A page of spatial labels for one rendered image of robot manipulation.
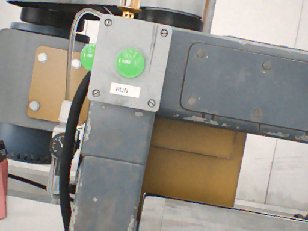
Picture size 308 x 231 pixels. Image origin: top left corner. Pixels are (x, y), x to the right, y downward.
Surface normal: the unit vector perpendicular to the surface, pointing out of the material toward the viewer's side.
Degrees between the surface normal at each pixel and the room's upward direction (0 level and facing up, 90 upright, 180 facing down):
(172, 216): 90
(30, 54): 90
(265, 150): 90
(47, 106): 90
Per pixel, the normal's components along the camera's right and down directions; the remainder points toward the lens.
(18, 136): -0.18, 0.04
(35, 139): 0.25, 0.11
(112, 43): 0.04, 0.06
